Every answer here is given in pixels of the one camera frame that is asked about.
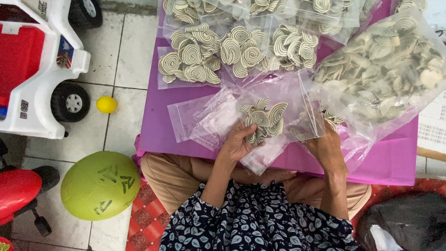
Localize person's right hand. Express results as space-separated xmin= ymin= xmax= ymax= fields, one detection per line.
xmin=306 ymin=120 xmax=350 ymax=175

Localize person's left hand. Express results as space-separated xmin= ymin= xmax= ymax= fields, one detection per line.
xmin=218 ymin=122 xmax=266 ymax=164

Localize half-filled clear plastic bag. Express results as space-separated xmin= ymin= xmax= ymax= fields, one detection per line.
xmin=236 ymin=69 xmax=327 ymax=176

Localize handful of spiral crackers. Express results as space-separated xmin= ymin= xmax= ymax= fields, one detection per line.
xmin=238 ymin=98 xmax=289 ymax=146

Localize large bag of spiral crackers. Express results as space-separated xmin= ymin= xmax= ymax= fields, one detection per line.
xmin=308 ymin=7 xmax=446 ymax=175

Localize navy leaf-print dress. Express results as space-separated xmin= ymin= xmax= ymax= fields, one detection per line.
xmin=158 ymin=179 xmax=364 ymax=251

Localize printed paper sheet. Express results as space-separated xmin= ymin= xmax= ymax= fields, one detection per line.
xmin=416 ymin=90 xmax=446 ymax=163

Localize stack of empty clear bags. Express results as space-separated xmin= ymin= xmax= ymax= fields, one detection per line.
xmin=167 ymin=86 xmax=244 ymax=152

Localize white plastic wrapper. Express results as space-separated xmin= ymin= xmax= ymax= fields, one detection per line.
xmin=369 ymin=225 xmax=404 ymax=251

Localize black plastic bag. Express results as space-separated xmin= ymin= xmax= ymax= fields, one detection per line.
xmin=355 ymin=193 xmax=446 ymax=251

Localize purple plastic table cover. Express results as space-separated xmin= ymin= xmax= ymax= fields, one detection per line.
xmin=132 ymin=0 xmax=419 ymax=187

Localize pile of spiral cracker packets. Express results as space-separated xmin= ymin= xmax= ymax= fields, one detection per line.
xmin=157 ymin=0 xmax=427 ymax=90

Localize tan trousers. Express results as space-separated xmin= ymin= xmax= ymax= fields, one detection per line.
xmin=140 ymin=152 xmax=372 ymax=221

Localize small yellow ball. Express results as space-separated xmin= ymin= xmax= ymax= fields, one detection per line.
xmin=96 ymin=96 xmax=118 ymax=114

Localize green rubber ball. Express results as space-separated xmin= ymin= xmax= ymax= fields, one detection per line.
xmin=60 ymin=151 xmax=141 ymax=221

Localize white toy ride-on car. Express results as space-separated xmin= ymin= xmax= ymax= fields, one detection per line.
xmin=0 ymin=0 xmax=104 ymax=140

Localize red toy tricycle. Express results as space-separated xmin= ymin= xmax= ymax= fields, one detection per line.
xmin=0 ymin=138 xmax=61 ymax=238

